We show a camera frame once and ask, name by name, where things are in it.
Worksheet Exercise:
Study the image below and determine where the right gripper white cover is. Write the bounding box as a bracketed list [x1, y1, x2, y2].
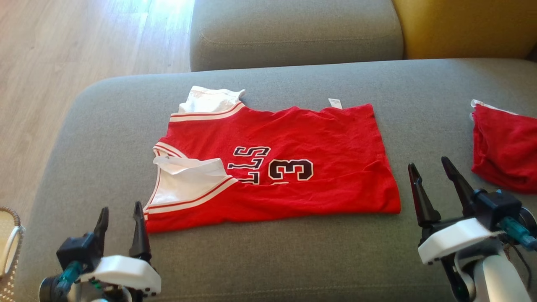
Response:
[408, 157, 502, 302]

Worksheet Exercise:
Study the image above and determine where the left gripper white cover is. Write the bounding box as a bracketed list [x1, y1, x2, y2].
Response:
[80, 202, 162, 302]

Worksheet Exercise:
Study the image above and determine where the red shorts white side stripe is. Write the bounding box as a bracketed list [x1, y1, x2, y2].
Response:
[470, 99, 537, 195]

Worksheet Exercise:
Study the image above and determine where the red basketball jersey white trim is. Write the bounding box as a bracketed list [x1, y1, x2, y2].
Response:
[143, 86, 401, 234]

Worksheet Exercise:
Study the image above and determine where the cream woven laundry basket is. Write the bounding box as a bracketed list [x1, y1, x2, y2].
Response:
[0, 206, 26, 302]

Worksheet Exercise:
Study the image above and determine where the grey sofa seat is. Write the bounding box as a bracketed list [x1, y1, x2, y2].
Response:
[15, 58, 537, 302]

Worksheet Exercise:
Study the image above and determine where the large yellow sofa back cushion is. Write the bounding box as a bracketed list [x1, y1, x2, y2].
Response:
[392, 0, 537, 60]

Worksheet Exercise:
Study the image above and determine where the grey sofa seat cushion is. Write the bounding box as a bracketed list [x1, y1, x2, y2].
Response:
[190, 0, 404, 72]

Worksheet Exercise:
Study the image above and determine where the black cable teal connector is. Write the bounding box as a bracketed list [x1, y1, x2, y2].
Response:
[54, 260, 85, 296]
[498, 216, 537, 291]

